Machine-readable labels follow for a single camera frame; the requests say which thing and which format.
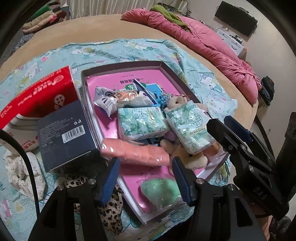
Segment beige plush bear purple bow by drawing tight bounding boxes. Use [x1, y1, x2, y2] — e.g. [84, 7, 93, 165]
[160, 139, 222, 174]

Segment leopard print scrunchie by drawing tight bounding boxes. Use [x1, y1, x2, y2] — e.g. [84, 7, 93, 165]
[63, 176, 125, 236]

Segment green sponge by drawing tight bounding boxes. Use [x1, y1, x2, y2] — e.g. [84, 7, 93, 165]
[139, 177, 182, 209]

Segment green floral tissue pack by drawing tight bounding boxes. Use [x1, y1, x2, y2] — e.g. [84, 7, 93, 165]
[117, 106, 170, 141]
[166, 101, 215, 155]

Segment pink towel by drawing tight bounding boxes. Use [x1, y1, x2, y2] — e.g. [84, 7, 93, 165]
[101, 138, 170, 167]

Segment white blue snack packet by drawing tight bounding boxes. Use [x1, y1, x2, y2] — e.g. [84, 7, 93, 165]
[93, 87, 157, 117]

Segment white floral scrunchie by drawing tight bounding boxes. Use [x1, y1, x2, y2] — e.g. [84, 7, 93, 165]
[4, 151, 46, 201]

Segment beige plush bear pink ribbon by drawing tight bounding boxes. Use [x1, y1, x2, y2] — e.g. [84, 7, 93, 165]
[160, 92, 189, 112]

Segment person's right hand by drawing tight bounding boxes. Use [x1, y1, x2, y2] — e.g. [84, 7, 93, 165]
[250, 203, 274, 240]

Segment dark shallow box tray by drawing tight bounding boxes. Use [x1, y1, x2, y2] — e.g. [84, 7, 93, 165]
[81, 60, 230, 227]

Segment dark clothes pile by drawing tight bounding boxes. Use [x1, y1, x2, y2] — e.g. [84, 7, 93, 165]
[259, 76, 275, 106]

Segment pink blue book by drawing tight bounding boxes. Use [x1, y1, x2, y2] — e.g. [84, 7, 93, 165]
[83, 69, 214, 213]

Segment dark blue small box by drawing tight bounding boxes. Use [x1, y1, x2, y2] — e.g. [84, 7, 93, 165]
[37, 100, 98, 173]

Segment white drawer cabinet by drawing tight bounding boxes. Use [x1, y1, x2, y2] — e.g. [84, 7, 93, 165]
[216, 29, 247, 59]

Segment pink quilt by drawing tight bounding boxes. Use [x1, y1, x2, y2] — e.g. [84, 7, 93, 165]
[121, 8, 261, 105]

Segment hello kitty blue cloth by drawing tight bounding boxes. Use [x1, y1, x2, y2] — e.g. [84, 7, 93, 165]
[0, 38, 238, 241]

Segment black television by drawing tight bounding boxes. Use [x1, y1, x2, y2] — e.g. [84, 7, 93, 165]
[215, 1, 258, 37]

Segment red white tissue box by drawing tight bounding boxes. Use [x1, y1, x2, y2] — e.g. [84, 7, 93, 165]
[1, 66, 79, 152]

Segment green garment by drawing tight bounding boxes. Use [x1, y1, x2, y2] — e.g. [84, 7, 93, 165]
[150, 4, 190, 32]

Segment dark floral pillow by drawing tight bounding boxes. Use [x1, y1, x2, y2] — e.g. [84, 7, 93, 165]
[13, 34, 34, 52]

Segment white curtain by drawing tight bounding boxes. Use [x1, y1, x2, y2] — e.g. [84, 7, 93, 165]
[60, 0, 160, 19]

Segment stack of folded clothes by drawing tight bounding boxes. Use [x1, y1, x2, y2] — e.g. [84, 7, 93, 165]
[22, 1, 70, 35]

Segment black cable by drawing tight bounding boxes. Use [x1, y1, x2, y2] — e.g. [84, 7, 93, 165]
[0, 129, 41, 223]

